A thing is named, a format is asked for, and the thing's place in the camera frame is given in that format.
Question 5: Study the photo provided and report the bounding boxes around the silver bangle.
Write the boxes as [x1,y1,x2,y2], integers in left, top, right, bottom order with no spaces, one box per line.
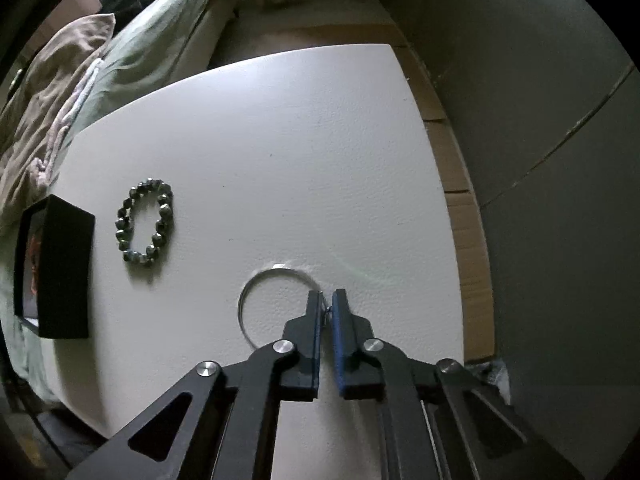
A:
[238,263,332,351]

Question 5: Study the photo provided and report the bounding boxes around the black gift box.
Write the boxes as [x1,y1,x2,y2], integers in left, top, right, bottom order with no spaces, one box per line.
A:
[13,194,96,340]

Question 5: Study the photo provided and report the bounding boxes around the dark beaded bracelet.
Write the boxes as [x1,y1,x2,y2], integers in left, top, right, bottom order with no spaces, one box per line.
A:
[114,176,177,267]

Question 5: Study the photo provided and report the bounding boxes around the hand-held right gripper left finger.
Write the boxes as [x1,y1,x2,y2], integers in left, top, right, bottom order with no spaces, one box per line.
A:
[65,289,323,480]

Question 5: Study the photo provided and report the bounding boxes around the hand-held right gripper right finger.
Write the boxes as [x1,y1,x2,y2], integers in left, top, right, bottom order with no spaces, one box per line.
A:
[331,288,586,480]

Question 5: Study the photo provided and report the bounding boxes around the bed with green sheet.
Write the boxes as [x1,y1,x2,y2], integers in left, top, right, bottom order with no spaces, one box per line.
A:
[0,0,238,406]

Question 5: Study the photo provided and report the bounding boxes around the beige crumpled duvet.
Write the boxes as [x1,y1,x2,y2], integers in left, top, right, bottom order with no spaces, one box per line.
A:
[0,12,118,231]

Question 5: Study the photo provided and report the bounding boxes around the brown cardboard floor sheet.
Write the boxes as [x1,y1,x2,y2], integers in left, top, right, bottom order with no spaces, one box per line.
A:
[385,22,498,363]

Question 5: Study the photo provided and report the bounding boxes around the white side table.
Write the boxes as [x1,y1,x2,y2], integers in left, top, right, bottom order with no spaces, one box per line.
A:
[42,44,468,480]

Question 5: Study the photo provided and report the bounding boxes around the reddish brown beaded bracelet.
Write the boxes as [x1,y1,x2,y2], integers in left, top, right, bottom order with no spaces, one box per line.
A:
[26,230,45,306]

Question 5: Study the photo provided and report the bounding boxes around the crumpled clear plastic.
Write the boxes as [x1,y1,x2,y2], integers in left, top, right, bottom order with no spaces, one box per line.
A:
[470,357,512,403]

